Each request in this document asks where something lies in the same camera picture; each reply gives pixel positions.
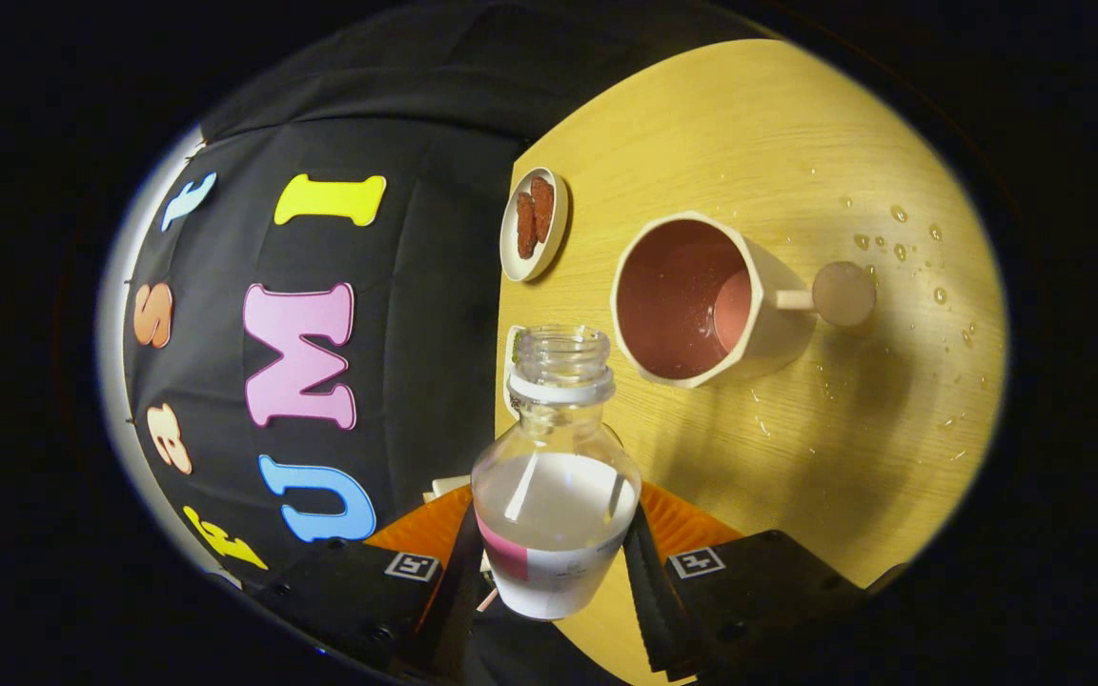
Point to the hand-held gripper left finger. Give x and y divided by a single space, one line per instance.
458 591

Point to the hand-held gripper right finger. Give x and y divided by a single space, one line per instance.
654 600

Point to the clear juice bottle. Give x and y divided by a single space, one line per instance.
554 514

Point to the cream cup pink inside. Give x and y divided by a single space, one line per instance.
778 333

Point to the divided white seed dish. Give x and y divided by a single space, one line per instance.
512 343

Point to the white round plate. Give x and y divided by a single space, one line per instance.
522 270

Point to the red meat piece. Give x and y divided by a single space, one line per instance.
543 208
525 227

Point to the wooden table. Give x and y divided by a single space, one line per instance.
749 124

